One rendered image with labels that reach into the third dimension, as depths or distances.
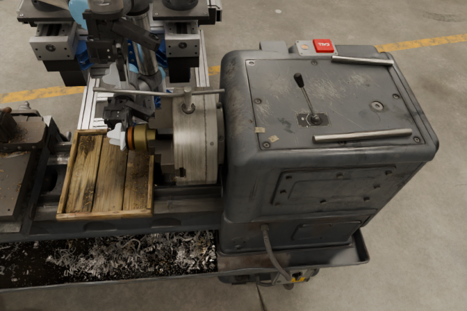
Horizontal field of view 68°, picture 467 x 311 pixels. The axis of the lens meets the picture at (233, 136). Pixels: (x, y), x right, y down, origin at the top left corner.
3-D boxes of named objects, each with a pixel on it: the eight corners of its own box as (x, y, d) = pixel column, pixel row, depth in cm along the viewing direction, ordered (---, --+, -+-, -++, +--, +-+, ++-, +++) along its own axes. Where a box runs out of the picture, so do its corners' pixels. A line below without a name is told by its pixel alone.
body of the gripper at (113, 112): (106, 134, 116) (111, 107, 123) (133, 133, 117) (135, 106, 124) (101, 119, 109) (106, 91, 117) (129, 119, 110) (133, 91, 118)
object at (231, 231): (304, 200, 222) (351, 112, 153) (322, 278, 194) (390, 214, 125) (210, 205, 215) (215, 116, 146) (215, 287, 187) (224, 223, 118)
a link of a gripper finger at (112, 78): (107, 93, 91) (101, 60, 86) (130, 93, 92) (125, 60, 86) (104, 98, 88) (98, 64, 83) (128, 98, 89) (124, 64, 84)
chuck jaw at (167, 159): (185, 137, 109) (185, 166, 100) (185, 148, 112) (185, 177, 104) (149, 138, 107) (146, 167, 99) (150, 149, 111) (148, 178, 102)
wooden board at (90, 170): (156, 132, 139) (155, 126, 136) (152, 217, 118) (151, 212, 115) (78, 135, 135) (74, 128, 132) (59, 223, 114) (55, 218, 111)
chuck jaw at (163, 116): (185, 124, 114) (183, 88, 111) (184, 128, 109) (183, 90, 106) (150, 125, 113) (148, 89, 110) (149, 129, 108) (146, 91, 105)
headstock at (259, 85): (350, 113, 153) (388, 41, 122) (390, 214, 125) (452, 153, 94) (216, 116, 146) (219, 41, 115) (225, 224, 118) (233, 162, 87)
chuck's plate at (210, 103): (210, 121, 135) (212, 65, 108) (215, 198, 119) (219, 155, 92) (201, 121, 135) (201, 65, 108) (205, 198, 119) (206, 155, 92)
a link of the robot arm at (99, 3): (123, -14, 81) (117, -6, 74) (126, 7, 83) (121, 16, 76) (89, -15, 80) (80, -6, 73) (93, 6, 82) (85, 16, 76)
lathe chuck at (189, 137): (201, 121, 135) (201, 65, 108) (205, 198, 119) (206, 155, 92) (178, 122, 134) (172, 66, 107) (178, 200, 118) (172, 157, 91)
